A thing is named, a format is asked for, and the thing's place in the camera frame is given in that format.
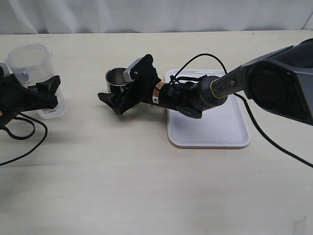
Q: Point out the stainless steel cup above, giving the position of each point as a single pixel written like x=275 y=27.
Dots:
x=115 y=80

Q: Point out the white backdrop curtain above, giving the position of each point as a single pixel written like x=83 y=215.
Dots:
x=143 y=16

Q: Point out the clear plastic water pitcher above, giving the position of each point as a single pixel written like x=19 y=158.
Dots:
x=32 y=64

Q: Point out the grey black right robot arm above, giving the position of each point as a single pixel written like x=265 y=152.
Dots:
x=280 y=82

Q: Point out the white plastic tray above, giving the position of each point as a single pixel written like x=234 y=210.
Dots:
x=222 y=127

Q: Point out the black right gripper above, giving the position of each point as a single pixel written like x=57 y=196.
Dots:
x=141 y=77

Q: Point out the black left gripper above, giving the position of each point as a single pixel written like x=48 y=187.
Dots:
x=14 y=98

